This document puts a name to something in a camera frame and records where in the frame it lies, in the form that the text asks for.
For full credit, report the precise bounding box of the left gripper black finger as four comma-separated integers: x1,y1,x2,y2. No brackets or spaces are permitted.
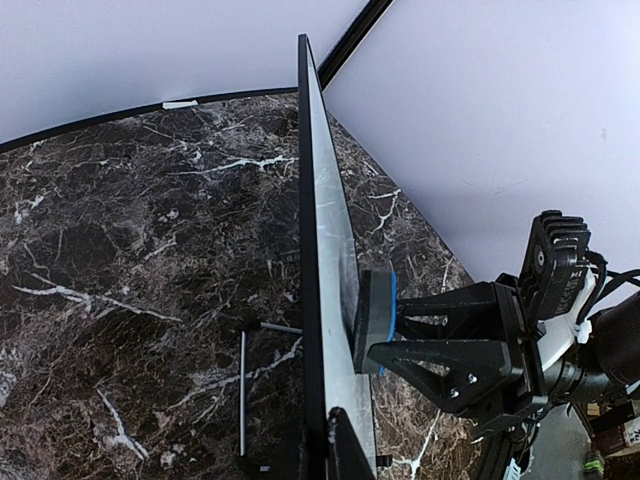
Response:
327,407,375,480

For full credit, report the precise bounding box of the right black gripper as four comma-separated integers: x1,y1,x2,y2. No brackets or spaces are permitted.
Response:
368,280,548,439

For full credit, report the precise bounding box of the blue whiteboard eraser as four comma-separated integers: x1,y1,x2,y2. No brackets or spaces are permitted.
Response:
352,270,397,375

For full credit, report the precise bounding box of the white whiteboard with black frame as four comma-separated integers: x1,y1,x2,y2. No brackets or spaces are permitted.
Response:
298,34,377,479

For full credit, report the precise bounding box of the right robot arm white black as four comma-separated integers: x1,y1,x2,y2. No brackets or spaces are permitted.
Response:
354,275,639,479

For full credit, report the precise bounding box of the metal whiteboard easel stand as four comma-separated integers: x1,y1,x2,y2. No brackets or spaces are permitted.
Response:
238,321,302,478

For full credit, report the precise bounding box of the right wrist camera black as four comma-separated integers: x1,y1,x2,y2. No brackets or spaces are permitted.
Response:
517,210,607,322

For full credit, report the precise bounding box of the right black frame post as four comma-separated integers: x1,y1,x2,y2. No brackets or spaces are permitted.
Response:
318,0,394,90

